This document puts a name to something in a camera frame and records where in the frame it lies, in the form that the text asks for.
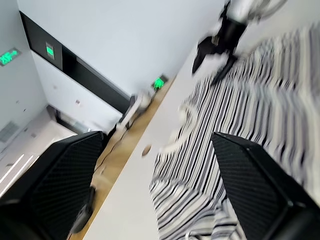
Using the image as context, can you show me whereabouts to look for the green exit sign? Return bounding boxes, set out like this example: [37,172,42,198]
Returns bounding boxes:
[151,74,169,91]
[45,41,56,60]
[0,47,21,67]

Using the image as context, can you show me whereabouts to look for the black and white striped T-shirt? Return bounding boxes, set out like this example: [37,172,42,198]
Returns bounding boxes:
[149,22,320,240]

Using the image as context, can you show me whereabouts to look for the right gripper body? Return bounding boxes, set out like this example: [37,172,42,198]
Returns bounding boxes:
[191,15,249,75]

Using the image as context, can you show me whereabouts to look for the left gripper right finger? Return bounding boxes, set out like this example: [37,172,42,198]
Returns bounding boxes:
[210,131,320,240]

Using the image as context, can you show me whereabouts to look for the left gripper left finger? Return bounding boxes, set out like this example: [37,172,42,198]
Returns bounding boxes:
[0,130,105,240]

